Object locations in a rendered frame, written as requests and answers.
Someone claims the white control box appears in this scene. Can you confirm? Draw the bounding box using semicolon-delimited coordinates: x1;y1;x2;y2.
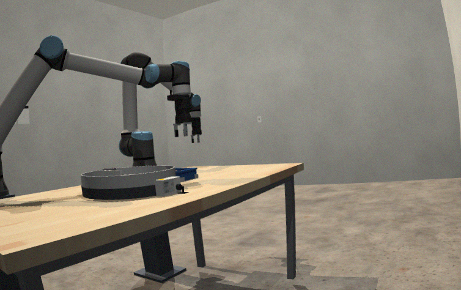
155;176;186;198

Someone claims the blue crate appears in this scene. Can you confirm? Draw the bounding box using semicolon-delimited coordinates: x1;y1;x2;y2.
175;167;199;182

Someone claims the wooden table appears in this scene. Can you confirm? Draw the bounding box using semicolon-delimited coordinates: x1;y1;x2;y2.
0;162;304;290

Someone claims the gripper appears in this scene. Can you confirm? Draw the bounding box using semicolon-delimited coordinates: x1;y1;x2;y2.
173;95;193;138
182;117;202;144

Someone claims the grey turntable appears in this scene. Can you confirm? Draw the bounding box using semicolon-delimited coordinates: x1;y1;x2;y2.
80;165;176;201

